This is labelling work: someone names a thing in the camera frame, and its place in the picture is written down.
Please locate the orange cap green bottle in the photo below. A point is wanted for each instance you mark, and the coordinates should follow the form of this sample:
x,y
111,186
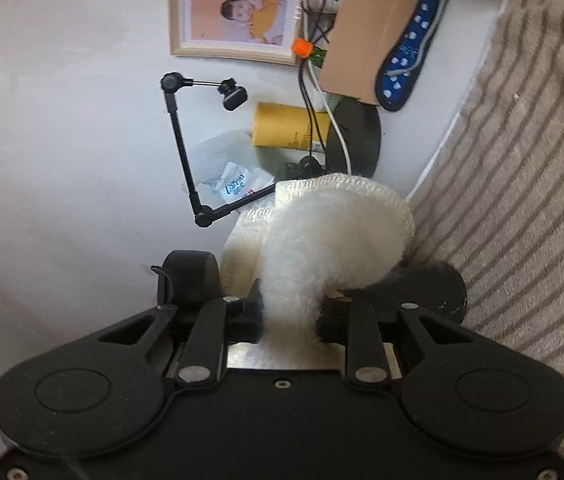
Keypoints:
x,y
308,51

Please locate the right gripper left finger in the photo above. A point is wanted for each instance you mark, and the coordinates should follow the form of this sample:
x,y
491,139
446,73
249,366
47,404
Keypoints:
x,y
207,320

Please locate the white fluffy cloth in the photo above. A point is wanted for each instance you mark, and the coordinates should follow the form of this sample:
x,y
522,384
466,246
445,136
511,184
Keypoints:
x,y
316,236

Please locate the blue white dotted case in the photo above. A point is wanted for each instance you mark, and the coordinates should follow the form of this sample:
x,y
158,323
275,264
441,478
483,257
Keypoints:
x,y
398,73

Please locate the white tissue packet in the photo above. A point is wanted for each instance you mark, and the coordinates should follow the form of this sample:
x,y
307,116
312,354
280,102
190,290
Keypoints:
x,y
229,166

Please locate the striped beige table mat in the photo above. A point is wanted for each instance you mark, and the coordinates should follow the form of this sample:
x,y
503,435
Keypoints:
x,y
492,201

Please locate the long cardboard box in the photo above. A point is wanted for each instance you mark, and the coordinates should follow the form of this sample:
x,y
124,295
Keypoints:
x,y
364,33

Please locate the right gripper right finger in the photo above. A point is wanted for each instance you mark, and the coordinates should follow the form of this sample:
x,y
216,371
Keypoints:
x,y
396,330

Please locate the wooden picture frame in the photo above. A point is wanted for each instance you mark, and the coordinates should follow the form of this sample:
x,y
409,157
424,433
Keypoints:
x,y
244,30

